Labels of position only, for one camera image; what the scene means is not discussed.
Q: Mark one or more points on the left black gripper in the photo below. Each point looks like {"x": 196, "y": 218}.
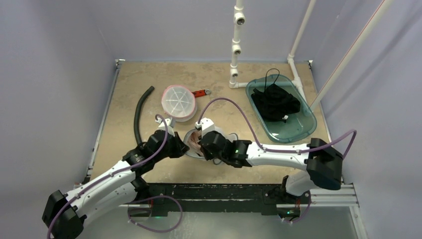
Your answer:
{"x": 179, "y": 150}

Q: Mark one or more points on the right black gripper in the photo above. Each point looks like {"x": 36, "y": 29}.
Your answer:
{"x": 204, "y": 146}

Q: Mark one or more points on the pink bra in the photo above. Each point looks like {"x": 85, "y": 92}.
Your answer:
{"x": 193, "y": 142}

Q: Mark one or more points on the blue-trimmed white mesh laundry bag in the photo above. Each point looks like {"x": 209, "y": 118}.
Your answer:
{"x": 215, "y": 161}

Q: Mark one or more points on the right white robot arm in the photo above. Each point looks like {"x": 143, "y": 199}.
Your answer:
{"x": 319, "y": 164}

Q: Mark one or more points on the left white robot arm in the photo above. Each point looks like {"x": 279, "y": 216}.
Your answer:
{"x": 67, "y": 214}

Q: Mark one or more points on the pink-trimmed white mesh laundry bag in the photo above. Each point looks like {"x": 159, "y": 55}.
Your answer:
{"x": 179, "y": 103}

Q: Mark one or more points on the black garment in bin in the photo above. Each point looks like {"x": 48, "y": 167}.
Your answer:
{"x": 275, "y": 103}

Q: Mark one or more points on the teal transparent plastic bin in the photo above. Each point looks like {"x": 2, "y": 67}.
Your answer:
{"x": 298, "y": 126}

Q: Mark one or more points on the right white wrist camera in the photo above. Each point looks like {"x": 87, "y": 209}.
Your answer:
{"x": 205, "y": 125}

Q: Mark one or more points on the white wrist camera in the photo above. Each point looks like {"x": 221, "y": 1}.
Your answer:
{"x": 205, "y": 125}
{"x": 166, "y": 124}

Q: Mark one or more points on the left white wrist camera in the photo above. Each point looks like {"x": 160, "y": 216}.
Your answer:
{"x": 166, "y": 124}

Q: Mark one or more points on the red handled tool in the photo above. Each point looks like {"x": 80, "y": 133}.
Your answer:
{"x": 201, "y": 93}

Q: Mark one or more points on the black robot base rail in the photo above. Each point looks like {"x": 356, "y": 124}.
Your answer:
{"x": 266, "y": 199}

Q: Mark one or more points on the white PVC pipe frame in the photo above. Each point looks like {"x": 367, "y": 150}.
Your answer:
{"x": 279, "y": 33}

